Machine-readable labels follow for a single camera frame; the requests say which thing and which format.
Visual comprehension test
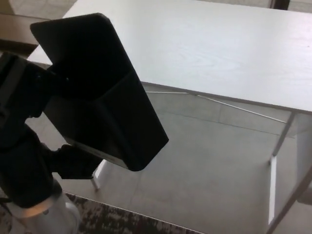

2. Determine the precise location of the black magnetic container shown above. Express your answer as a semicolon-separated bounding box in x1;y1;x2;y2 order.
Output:
29;12;170;173

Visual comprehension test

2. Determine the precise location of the thin metal desk brace rod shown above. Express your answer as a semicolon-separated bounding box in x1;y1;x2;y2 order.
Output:
196;94;290;124

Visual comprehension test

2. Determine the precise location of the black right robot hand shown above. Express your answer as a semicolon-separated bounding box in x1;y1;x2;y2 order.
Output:
0;52;102;209

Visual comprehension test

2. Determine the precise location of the dark patterned rug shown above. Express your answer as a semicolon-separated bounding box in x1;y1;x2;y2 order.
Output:
0;190;204;234

